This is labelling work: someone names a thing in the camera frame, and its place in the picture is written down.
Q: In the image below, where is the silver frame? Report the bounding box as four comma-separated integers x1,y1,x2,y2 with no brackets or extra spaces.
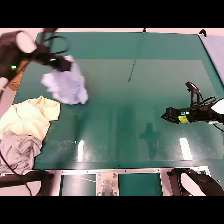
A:
0,167,214,197

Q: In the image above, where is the pale yellow garment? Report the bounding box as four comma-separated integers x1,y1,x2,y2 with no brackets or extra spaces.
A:
0,95,62,142

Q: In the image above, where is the lavender garment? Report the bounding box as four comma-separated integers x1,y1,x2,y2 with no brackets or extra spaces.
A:
40,54,90,106

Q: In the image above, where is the grey garment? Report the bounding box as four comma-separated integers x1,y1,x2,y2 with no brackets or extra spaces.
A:
0,130,44,176

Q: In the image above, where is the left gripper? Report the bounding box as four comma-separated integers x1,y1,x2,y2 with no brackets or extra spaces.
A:
47,53,73,73

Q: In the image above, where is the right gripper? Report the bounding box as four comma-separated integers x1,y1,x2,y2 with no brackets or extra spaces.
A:
160,106,199,125

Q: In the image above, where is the black cable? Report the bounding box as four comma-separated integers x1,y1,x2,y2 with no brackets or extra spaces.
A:
39,28,70,57

